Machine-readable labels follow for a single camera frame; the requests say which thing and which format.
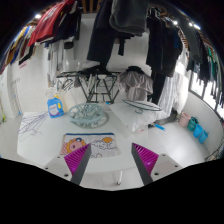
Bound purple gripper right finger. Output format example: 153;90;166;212
131;143;159;185

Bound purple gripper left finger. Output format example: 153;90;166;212
64;144;91;185

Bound cartoon printed towel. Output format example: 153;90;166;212
60;133;120;158

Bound white folded bedding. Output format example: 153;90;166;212
110;100;168;132

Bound round teal clip hanger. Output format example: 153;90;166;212
68;103;109;129

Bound round green hoop hanger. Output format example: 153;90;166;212
123;99;161;113

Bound pink plastic bucket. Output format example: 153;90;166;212
179;112;191;127

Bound blue detergent bottle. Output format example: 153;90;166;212
47;97;64;118

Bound teal plastic bucket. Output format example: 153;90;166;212
187;117;198;131

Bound black folding drying rack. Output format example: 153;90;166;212
57;71;119;104

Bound dark hanging clothes right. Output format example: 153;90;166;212
146;8;183;104

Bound black hanging trousers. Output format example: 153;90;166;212
85;0;122;68

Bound red hanging shirt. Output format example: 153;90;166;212
28;0;77;46

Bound grey hanging sweater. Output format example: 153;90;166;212
109;0;149;35

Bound pile of wire hangers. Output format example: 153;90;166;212
18;112;48;142

